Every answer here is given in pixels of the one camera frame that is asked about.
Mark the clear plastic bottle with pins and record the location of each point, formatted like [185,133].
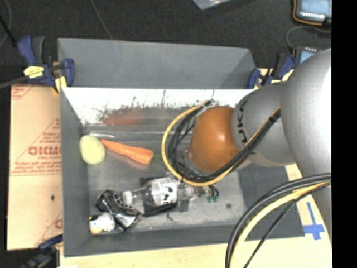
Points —
[156,194]

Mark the orange toy carrot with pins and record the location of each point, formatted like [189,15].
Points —
[128,151]

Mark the white and black toy animal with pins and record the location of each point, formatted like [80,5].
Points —
[101,223]

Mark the pale green round fruit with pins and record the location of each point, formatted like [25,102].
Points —
[92,150]

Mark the grey metal bin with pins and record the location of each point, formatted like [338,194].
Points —
[156,66]

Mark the brown cardboard board, red print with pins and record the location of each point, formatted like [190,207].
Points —
[33,194]

